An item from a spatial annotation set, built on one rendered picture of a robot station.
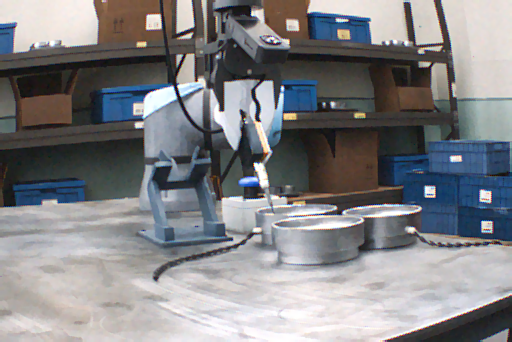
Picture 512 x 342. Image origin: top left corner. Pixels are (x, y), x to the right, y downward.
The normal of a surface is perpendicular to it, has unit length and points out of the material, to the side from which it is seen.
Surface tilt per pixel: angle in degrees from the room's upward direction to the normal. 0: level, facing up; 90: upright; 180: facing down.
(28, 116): 82
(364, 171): 91
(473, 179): 89
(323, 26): 90
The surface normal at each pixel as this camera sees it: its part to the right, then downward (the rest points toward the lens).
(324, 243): 0.04, 0.06
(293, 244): -0.56, 0.07
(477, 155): -0.81, 0.07
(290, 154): 0.45, 0.04
